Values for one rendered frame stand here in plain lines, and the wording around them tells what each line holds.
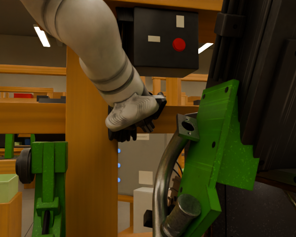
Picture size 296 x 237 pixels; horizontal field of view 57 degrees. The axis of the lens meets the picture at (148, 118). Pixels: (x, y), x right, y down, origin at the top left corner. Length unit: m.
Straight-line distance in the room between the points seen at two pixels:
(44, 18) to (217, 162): 0.30
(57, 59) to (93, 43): 10.44
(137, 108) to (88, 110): 0.33
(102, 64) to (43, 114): 0.49
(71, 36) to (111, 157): 0.47
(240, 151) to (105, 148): 0.41
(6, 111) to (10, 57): 10.19
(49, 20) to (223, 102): 0.27
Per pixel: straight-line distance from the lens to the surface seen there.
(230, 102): 0.44
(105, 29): 0.35
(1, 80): 10.95
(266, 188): 0.68
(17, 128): 0.87
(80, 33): 0.33
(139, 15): 0.72
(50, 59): 10.80
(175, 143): 0.51
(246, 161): 0.46
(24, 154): 0.61
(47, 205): 0.61
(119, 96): 0.45
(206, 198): 0.42
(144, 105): 0.44
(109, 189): 0.77
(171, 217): 0.44
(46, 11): 0.37
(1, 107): 0.88
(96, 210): 0.78
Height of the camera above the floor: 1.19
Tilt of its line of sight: 3 degrees up
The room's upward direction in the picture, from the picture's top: straight up
